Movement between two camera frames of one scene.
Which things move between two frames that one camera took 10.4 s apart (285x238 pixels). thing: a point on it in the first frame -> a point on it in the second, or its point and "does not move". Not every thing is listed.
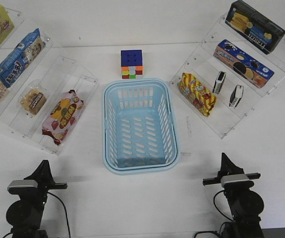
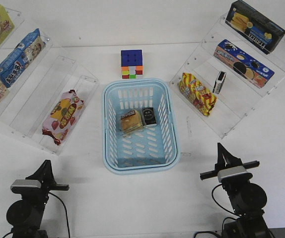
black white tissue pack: x=236 y=95 -> x=148 y=116
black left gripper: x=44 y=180 does not move
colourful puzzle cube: x=131 y=63 does not move
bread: x=33 y=98 -> x=130 y=121
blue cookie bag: x=10 y=70 does not move
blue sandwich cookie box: x=241 y=64 does not move
